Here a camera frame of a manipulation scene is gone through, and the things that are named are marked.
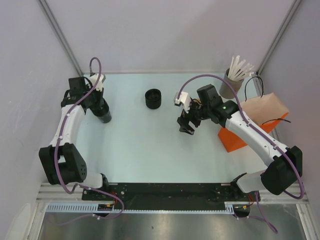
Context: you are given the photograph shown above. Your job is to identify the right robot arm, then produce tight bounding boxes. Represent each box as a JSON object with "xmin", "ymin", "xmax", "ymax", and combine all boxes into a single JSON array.
[{"xmin": 174, "ymin": 84, "xmax": 303, "ymax": 201}]

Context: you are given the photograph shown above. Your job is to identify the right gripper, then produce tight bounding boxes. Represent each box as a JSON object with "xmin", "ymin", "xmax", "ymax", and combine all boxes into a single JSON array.
[{"xmin": 177, "ymin": 98, "xmax": 211, "ymax": 135}]

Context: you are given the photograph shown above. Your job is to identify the white straws bundle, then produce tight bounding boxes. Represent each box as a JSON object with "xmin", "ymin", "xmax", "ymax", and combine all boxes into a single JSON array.
[{"xmin": 227, "ymin": 55, "xmax": 254, "ymax": 82}]

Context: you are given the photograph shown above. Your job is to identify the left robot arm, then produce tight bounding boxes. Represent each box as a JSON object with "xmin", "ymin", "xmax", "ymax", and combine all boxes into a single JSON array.
[{"xmin": 38, "ymin": 73, "xmax": 112, "ymax": 200}]

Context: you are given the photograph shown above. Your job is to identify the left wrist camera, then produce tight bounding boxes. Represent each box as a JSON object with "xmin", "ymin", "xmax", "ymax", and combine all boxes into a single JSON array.
[{"xmin": 89, "ymin": 73, "xmax": 106, "ymax": 92}]

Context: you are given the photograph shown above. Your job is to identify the white cable duct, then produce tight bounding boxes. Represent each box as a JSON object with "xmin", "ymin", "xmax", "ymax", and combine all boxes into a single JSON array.
[{"xmin": 47, "ymin": 201, "xmax": 237, "ymax": 215}]

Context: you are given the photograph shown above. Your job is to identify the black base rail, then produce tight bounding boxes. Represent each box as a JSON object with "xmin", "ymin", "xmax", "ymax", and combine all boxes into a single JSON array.
[{"xmin": 82, "ymin": 182, "xmax": 261, "ymax": 211}]

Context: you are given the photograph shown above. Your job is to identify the orange paper bag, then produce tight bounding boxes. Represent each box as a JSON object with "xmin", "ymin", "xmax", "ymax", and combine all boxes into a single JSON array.
[{"xmin": 218, "ymin": 92, "xmax": 289, "ymax": 153}]

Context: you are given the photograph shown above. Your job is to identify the grey straw holder cup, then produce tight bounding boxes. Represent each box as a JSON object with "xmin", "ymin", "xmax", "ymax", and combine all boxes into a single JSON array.
[{"xmin": 219, "ymin": 67, "xmax": 245, "ymax": 98}]

